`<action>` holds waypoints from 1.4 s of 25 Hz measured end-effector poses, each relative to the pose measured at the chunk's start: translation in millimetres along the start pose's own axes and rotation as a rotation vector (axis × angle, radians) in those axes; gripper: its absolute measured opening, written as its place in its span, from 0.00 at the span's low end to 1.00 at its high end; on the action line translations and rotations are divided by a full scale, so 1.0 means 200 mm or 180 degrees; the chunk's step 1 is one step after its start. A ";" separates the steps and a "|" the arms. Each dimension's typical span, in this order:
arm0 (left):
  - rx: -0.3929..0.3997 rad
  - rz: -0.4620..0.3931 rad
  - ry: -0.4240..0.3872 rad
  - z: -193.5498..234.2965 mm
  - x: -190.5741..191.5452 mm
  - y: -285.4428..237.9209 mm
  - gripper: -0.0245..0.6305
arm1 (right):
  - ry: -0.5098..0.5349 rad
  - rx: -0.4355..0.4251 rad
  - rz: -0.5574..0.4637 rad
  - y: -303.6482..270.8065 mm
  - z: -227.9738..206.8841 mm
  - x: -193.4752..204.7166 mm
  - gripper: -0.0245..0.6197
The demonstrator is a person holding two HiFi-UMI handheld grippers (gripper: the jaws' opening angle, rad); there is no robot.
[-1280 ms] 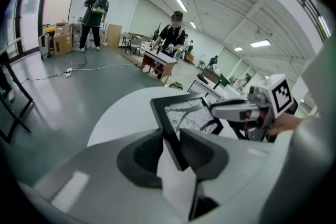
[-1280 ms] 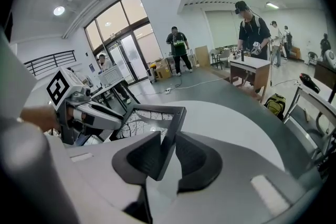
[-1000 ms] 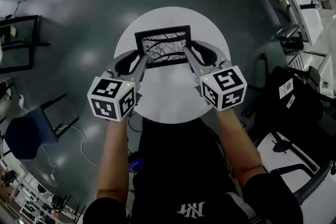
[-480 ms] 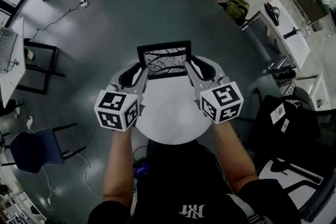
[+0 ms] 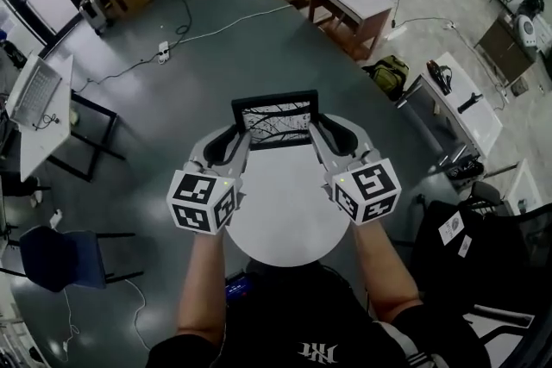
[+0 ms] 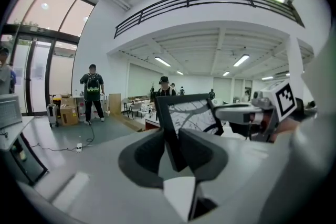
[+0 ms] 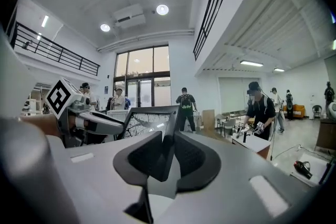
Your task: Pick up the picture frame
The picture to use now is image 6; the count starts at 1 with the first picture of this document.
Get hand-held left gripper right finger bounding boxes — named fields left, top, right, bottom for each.
left=178, top=129, right=289, bottom=224

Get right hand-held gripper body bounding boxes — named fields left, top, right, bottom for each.
left=248, top=78, right=305, bottom=144

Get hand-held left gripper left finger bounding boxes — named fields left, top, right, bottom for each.
left=28, top=129, right=188, bottom=224

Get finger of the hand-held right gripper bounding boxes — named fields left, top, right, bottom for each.
left=214, top=103, right=264, bottom=124

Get black picture frame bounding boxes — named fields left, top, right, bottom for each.
left=154, top=94, right=224, bottom=173

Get person's right forearm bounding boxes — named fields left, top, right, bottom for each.
left=272, top=115, right=302, bottom=143

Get white top wooden desk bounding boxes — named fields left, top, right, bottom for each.
left=145, top=112, right=165, bottom=131

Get cardboard box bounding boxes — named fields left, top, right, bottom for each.
left=60, top=97, right=77, bottom=108
left=59, top=106, right=79, bottom=126

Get light wooden board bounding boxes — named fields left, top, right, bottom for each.
left=109, top=93, right=122, bottom=115

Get white chair black legs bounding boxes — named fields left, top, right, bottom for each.
left=131, top=102, right=145, bottom=121
left=122, top=98, right=135, bottom=119

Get silver suitcase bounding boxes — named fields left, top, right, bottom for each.
left=46, top=103, right=60, bottom=129

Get large glass entrance door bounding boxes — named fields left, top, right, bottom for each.
left=0, top=0, right=95, bottom=116

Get black floor cable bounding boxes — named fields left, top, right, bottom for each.
left=78, top=123, right=96, bottom=147
left=30, top=143, right=77, bottom=152

